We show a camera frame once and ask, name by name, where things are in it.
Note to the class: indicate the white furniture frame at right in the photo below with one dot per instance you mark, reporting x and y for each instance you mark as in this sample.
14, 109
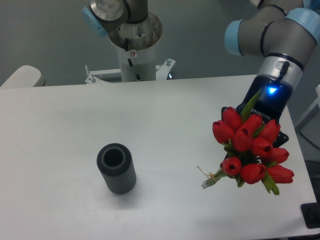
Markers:
309, 113

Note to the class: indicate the black box at table corner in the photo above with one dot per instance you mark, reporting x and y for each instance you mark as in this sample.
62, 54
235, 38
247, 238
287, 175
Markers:
311, 214

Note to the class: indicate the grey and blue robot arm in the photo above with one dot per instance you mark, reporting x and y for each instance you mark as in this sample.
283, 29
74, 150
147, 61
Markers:
284, 32

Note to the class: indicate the red tulip bouquet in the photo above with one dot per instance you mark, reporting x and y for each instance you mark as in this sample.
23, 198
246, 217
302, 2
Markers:
251, 154

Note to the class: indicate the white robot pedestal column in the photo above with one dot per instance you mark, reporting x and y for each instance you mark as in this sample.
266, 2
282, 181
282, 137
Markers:
136, 43

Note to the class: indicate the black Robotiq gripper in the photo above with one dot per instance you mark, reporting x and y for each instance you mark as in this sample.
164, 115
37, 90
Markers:
270, 104

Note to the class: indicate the dark grey ribbed vase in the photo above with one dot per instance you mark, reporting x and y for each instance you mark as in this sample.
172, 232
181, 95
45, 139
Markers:
116, 166

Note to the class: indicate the beige chair armrest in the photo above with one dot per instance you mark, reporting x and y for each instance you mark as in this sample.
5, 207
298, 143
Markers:
24, 77

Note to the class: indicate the white pedestal base bracket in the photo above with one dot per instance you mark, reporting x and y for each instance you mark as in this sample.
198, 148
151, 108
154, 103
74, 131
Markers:
157, 73

